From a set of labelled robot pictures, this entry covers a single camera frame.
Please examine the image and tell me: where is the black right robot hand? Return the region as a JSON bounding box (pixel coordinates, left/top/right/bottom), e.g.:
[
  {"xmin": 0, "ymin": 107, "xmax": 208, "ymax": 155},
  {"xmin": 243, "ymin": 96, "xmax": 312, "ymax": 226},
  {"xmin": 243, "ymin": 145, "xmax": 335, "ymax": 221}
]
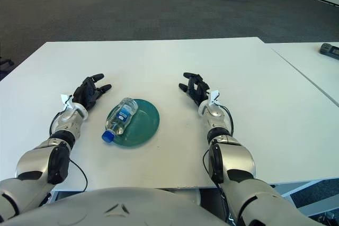
[{"xmin": 179, "ymin": 71, "xmax": 211, "ymax": 107}]

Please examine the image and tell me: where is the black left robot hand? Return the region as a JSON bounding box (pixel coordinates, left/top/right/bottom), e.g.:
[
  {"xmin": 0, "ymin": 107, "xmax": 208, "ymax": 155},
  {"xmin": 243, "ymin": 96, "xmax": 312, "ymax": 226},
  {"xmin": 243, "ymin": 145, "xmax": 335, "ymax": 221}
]
[{"xmin": 72, "ymin": 73, "xmax": 112, "ymax": 111}]

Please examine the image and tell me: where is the clear plastic water bottle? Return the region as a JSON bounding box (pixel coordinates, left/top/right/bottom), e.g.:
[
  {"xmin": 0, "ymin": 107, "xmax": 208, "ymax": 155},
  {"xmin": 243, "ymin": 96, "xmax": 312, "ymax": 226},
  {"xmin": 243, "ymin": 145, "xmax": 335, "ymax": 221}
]
[{"xmin": 101, "ymin": 98, "xmax": 139, "ymax": 143}]

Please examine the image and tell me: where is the green round plate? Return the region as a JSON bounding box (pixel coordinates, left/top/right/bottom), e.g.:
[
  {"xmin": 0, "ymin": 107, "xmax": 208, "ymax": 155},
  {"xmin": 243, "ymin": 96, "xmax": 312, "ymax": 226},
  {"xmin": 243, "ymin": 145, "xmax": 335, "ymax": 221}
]
[{"xmin": 106, "ymin": 98, "xmax": 160, "ymax": 149}]

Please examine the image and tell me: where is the black office chair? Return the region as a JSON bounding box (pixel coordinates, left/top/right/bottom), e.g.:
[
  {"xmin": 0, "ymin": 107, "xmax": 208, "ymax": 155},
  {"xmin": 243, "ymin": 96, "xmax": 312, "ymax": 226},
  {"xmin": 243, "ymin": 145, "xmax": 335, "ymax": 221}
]
[{"xmin": 0, "ymin": 55, "xmax": 15, "ymax": 73}]

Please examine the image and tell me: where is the grey robot torso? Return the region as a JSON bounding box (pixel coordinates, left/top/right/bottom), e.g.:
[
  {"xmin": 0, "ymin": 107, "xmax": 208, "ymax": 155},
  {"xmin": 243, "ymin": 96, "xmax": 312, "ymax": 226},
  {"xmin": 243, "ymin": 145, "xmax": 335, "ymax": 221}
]
[{"xmin": 0, "ymin": 187, "xmax": 231, "ymax": 226}]

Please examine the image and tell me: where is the black handheld device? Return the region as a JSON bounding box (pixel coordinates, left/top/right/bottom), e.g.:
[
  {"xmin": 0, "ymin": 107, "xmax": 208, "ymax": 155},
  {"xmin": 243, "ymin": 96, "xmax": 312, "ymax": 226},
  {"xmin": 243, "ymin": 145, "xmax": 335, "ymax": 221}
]
[{"xmin": 319, "ymin": 42, "xmax": 339, "ymax": 61}]

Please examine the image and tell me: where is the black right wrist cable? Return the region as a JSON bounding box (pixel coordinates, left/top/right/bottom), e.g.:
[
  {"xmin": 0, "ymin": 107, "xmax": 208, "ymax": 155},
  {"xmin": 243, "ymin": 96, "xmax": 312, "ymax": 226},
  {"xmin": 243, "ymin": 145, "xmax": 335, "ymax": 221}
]
[{"xmin": 221, "ymin": 105, "xmax": 235, "ymax": 135}]

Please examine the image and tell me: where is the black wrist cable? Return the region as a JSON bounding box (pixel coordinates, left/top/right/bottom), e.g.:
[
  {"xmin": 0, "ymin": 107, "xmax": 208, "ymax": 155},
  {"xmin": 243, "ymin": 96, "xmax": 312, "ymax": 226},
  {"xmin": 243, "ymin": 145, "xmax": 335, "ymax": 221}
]
[
  {"xmin": 49, "ymin": 112, "xmax": 63, "ymax": 138},
  {"xmin": 221, "ymin": 105, "xmax": 235, "ymax": 135}
]

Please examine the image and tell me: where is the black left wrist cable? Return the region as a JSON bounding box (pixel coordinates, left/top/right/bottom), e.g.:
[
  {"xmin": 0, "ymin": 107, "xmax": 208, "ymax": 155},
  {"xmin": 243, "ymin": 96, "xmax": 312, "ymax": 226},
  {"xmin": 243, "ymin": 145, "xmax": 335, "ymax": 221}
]
[{"xmin": 49, "ymin": 112, "xmax": 63, "ymax": 138}]

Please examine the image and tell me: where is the black left elbow cable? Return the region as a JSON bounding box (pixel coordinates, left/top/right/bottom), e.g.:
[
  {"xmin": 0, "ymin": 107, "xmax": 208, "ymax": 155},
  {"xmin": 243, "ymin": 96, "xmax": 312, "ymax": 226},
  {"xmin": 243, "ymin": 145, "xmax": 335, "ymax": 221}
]
[{"xmin": 68, "ymin": 158, "xmax": 88, "ymax": 192}]

